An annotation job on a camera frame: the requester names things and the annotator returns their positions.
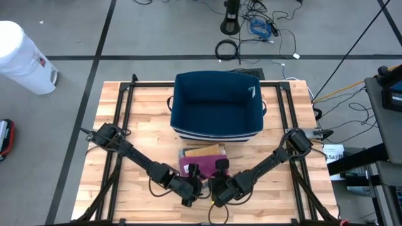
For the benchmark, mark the black electronic device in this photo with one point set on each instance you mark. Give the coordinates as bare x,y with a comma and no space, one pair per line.
391,94

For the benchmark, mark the white paper label tag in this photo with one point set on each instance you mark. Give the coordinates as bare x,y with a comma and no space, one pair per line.
186,168

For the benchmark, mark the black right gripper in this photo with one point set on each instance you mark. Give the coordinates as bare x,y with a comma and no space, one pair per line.
227,188

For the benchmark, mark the white trash bin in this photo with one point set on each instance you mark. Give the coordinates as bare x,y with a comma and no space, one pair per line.
22,59

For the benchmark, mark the black power strip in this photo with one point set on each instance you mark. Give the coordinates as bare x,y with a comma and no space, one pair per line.
272,29

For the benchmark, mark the black stand base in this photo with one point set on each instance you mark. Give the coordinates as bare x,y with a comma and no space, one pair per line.
230,25

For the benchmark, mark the thin black pole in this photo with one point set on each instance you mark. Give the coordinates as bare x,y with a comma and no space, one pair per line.
352,50

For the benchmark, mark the black square floor plate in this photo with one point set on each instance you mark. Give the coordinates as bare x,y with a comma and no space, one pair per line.
252,73

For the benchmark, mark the purple cloth towel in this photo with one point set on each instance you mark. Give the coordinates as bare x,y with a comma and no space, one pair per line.
204,166

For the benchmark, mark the orange checked towel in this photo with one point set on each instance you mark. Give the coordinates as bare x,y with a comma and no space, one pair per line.
204,150

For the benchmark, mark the grey equipment cart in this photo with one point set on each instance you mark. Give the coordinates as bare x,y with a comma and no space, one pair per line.
386,132

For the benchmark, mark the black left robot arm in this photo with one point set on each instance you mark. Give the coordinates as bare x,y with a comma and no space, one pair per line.
132,153

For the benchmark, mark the red and black device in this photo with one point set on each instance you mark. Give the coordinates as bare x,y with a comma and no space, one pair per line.
7,141

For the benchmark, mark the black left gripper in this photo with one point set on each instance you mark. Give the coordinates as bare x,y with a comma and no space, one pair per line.
186,188

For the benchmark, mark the small red object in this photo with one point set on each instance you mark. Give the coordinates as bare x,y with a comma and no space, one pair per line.
344,223

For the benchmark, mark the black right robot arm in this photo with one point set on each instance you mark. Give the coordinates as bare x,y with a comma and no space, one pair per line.
282,153

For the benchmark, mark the navy white-striped fabric basket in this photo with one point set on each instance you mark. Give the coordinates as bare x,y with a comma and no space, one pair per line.
216,103

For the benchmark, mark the grey checked towel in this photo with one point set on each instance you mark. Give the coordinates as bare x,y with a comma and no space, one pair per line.
181,152

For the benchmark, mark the white power adapter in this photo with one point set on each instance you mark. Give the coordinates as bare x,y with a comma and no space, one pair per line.
296,56

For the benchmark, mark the white printed paper box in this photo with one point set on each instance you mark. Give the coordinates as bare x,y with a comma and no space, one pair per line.
334,157

